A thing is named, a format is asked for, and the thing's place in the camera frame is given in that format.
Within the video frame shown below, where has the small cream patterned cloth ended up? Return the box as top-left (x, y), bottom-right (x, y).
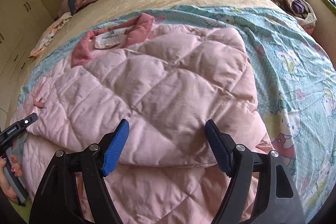
top-left (28, 12), bottom-right (72, 59)

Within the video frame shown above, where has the basket of clothes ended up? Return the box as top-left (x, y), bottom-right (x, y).
top-left (279, 0), bottom-right (317, 35)

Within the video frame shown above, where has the cream wardrobe with black handles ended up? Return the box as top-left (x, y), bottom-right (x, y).
top-left (1, 0), bottom-right (53, 112)

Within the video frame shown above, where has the light blue cartoon bed sheet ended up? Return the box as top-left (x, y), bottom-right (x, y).
top-left (19, 5), bottom-right (335, 222)

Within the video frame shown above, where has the beige bed cover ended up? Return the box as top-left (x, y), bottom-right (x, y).
top-left (1, 0), bottom-right (277, 127)

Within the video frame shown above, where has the left hand with painted nails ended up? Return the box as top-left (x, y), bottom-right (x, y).
top-left (0, 152), bottom-right (24, 201)

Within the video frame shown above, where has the pink quilted down jacket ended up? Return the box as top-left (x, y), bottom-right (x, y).
top-left (13, 14), bottom-right (273, 223)

